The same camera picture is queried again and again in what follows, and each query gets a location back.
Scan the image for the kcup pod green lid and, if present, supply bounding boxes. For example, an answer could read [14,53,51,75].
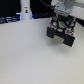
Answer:
[59,21,66,28]

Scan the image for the black kcup holder drawer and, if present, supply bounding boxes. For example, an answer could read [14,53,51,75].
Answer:
[46,17,76,46]

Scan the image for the kcup pod front left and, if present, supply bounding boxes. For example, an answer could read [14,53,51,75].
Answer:
[49,24,56,29]

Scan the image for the kcup pod front right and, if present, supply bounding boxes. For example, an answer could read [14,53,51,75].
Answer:
[65,29,73,36]

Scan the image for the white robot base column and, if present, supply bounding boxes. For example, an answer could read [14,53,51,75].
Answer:
[20,0,32,20]

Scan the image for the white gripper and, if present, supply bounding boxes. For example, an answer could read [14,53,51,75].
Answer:
[53,5,74,31]

